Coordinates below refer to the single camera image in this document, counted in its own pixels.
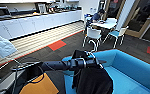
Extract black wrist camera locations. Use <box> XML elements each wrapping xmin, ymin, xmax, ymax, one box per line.
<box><xmin>72</xmin><ymin>49</ymin><xmax>89</xmax><ymax>60</ymax></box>

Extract seated person at white table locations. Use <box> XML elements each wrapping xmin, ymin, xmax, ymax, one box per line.
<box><xmin>90</xmin><ymin>9</ymin><xmax>106</xmax><ymax>24</ymax></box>

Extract white clothes hanger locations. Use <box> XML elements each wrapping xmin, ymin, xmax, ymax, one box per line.
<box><xmin>87</xmin><ymin>50</ymin><xmax>102</xmax><ymax>69</ymax></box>

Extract blue sofa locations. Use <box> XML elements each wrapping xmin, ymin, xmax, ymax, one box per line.
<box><xmin>61</xmin><ymin>49</ymin><xmax>150</xmax><ymax>94</ymax></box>

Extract white kitchen counter cabinets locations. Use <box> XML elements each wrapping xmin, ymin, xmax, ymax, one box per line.
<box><xmin>0</xmin><ymin>9</ymin><xmax>84</xmax><ymax>40</ymax></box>

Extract black garment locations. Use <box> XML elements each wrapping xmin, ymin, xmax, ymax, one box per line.
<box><xmin>70</xmin><ymin>64</ymin><xmax>115</xmax><ymax>94</ymax></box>

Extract dark wooden door frame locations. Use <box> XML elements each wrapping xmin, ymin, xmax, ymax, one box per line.
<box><xmin>102</xmin><ymin>0</ymin><xmax>150</xmax><ymax>39</ymax></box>

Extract white wall cabinets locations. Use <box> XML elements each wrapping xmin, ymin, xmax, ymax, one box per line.
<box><xmin>0</xmin><ymin>0</ymin><xmax>55</xmax><ymax>5</ymax></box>

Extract pale draped cloth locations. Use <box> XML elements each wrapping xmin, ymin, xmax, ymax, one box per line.
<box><xmin>0</xmin><ymin>27</ymin><xmax>18</xmax><ymax>60</ymax></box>

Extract silver countertop appliance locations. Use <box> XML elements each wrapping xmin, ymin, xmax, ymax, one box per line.
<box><xmin>36</xmin><ymin>2</ymin><xmax>47</xmax><ymax>14</ymax></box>

